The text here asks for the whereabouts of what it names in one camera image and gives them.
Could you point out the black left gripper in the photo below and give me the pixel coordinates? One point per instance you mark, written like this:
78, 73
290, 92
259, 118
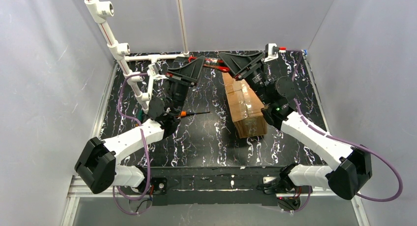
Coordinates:
182, 77

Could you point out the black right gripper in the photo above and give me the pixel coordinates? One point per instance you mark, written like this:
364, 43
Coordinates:
247, 71

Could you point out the red black utility knife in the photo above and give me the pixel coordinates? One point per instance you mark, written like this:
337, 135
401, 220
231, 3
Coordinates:
213, 63

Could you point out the brown cardboard express box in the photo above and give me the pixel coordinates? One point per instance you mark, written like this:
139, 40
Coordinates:
245, 108

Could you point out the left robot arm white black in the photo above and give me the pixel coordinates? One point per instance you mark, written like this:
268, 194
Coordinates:
99, 163

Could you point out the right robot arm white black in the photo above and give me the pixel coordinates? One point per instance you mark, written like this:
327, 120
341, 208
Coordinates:
346, 168

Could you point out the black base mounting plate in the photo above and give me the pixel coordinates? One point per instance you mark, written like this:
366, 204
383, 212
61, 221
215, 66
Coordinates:
219, 185

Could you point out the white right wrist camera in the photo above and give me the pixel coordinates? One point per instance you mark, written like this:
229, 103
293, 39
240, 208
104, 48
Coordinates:
272, 51

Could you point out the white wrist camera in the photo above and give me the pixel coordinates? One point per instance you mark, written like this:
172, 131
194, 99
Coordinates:
272, 51
154, 71

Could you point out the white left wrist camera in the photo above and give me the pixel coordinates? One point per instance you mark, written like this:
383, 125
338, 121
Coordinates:
154, 71

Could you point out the orange handled screwdriver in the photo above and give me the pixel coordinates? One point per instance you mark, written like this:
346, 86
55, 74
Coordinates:
187, 114

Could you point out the white pvc pipe frame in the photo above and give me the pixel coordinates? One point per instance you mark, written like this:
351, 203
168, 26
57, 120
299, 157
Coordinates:
140, 30

